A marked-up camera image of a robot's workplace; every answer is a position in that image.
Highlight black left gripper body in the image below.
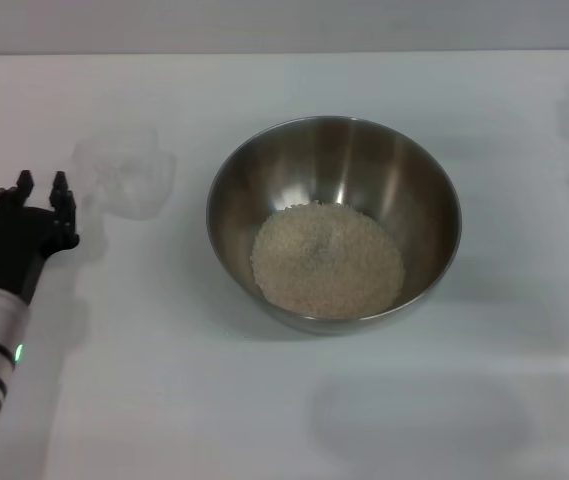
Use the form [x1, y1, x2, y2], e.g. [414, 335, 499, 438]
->
[0, 204, 76, 306]

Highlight translucent plastic measuring cup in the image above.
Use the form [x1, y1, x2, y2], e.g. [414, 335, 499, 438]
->
[73, 127, 176, 221]

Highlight white rice grains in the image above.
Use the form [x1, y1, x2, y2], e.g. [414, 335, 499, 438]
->
[249, 199, 406, 321]

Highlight stainless steel mixing bowl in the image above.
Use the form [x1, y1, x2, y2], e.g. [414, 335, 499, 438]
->
[206, 115, 464, 336]

